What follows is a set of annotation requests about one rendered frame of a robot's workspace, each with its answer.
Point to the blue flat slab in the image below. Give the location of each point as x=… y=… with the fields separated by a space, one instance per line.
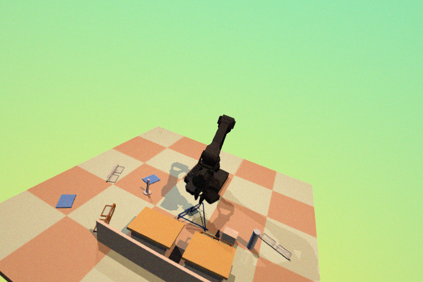
x=66 y=201
x=153 y=179

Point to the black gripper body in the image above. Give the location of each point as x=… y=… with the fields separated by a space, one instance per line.
x=209 y=196

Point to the grey cylinder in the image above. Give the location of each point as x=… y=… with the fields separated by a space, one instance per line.
x=253 y=239

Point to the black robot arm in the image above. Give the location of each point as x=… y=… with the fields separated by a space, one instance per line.
x=210 y=157

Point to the navy rectangular glasses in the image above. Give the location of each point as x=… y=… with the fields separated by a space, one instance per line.
x=192 y=209

